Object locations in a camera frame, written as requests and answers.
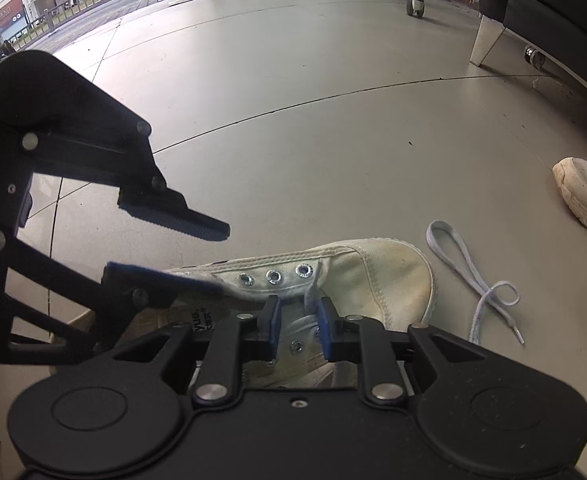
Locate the pale blue shoelace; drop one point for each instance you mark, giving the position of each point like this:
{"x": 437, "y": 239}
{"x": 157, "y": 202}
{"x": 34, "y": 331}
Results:
{"x": 489, "y": 293}

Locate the round chrome sofa foot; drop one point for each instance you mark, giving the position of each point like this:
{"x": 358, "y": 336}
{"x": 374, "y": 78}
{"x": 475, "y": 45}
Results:
{"x": 534, "y": 56}

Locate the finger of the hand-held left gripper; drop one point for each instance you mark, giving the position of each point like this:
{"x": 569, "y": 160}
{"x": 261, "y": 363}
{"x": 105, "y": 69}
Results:
{"x": 173, "y": 210}
{"x": 138, "y": 285}

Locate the tapered metal sofa leg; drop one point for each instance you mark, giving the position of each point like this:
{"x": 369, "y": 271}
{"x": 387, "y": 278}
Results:
{"x": 488, "y": 42}

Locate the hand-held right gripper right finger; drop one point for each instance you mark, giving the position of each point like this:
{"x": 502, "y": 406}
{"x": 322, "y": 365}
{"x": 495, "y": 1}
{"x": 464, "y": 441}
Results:
{"x": 326, "y": 334}

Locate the white canvas shoe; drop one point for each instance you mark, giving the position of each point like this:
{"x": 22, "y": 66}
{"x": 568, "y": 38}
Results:
{"x": 373, "y": 280}

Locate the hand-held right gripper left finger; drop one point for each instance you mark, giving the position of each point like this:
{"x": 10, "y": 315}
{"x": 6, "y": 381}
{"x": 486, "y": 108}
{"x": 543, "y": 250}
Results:
{"x": 275, "y": 329}

